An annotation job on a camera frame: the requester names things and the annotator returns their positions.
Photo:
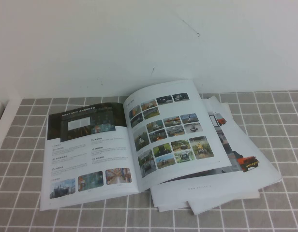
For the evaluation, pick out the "grey white checked tablecloth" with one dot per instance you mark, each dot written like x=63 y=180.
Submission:
x=272 y=145

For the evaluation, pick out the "product brochure book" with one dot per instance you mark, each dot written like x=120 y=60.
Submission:
x=110 y=149

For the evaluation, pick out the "white side panel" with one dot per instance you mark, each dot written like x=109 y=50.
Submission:
x=2 y=113

